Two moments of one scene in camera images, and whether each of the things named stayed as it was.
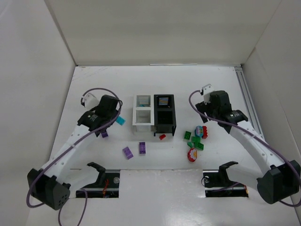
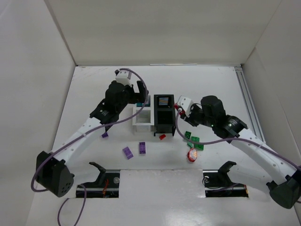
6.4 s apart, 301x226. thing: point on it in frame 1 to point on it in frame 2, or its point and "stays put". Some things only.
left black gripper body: x=109 y=124 to x=135 y=94
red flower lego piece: x=192 y=154 stays put
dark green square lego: x=187 y=135 stays put
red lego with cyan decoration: x=201 y=131 to x=182 y=112
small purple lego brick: x=104 y=134 stays put
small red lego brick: x=162 y=137 stays put
